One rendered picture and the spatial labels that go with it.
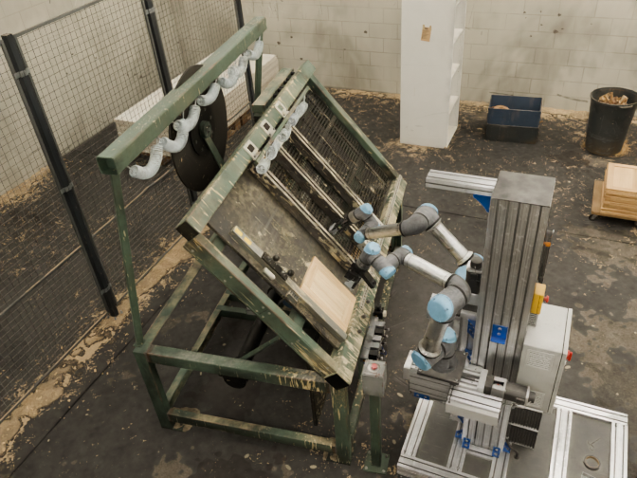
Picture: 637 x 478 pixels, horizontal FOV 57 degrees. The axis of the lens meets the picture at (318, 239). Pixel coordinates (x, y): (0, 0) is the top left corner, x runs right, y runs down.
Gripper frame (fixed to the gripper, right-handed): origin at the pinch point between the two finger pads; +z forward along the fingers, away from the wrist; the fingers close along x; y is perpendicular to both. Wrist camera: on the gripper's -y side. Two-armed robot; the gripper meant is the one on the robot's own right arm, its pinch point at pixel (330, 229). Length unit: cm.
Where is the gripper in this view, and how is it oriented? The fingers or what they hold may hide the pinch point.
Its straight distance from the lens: 390.8
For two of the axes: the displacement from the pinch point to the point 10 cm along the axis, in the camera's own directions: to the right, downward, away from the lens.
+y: -2.7, 5.8, -7.7
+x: 6.6, 6.9, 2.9
